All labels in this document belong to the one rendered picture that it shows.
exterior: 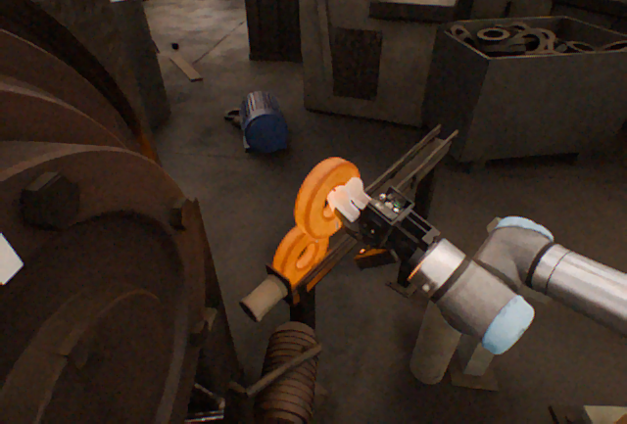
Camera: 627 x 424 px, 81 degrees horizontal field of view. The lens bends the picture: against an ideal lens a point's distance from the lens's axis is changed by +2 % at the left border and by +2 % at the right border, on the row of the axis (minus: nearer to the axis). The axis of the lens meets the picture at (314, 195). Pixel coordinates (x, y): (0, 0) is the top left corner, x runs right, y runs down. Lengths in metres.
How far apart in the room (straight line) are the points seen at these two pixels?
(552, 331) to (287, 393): 1.24
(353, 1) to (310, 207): 2.29
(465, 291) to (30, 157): 0.52
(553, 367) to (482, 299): 1.16
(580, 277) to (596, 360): 1.15
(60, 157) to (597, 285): 0.67
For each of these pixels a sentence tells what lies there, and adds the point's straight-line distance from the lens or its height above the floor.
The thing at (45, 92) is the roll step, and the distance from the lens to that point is 0.29.
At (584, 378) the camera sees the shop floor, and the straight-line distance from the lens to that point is 1.77.
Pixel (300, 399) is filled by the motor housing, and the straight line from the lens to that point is 0.89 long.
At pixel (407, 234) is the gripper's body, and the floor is 0.94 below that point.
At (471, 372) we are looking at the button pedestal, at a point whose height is 0.03.
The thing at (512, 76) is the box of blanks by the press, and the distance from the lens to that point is 2.31.
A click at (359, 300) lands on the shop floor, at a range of 1.66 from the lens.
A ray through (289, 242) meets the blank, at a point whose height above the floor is 0.77.
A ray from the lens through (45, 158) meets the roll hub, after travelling 0.19.
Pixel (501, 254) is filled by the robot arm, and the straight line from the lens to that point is 0.73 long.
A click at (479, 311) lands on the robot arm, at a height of 0.89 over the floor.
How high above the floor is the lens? 1.33
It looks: 38 degrees down
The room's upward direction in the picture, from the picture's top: straight up
